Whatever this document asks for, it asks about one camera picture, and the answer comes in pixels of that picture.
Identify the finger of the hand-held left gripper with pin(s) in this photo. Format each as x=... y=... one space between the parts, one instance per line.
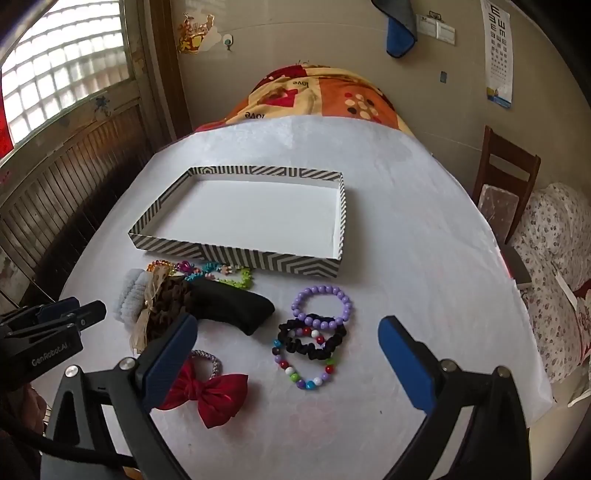
x=90 y=314
x=60 y=308

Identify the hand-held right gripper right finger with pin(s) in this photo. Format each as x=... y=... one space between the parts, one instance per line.
x=406 y=369

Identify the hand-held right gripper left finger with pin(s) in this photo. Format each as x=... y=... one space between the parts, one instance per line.
x=168 y=357

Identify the grey white scrunchie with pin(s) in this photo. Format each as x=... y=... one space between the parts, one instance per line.
x=129 y=295

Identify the brown scrunchie with burlap bow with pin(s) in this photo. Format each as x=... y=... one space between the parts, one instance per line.
x=161 y=295

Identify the black fabric hair clip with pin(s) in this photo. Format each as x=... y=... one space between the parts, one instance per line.
x=231 y=304

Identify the black scrunchie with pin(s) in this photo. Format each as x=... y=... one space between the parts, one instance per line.
x=300 y=346

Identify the striped cardboard box tray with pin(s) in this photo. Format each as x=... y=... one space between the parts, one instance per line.
x=258 y=217

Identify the floral sofa cover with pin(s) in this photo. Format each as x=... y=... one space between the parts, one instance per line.
x=554 y=258

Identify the wooden chair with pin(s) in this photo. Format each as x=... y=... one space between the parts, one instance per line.
x=508 y=161

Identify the glass block window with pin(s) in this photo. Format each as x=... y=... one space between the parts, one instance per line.
x=60 y=69

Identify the orange patterned blanket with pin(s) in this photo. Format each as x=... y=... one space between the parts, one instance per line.
x=332 y=97

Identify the eye chart poster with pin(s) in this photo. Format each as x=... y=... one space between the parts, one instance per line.
x=501 y=50

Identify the blue grey hanging cloth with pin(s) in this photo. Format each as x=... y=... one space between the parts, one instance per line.
x=397 y=32

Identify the wooden slatted wall panel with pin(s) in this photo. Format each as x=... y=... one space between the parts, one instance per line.
x=69 y=184

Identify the cartoon wall sticker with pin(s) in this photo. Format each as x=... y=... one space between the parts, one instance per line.
x=194 y=37

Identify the white wall hook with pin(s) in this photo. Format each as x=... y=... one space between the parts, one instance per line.
x=227 y=41

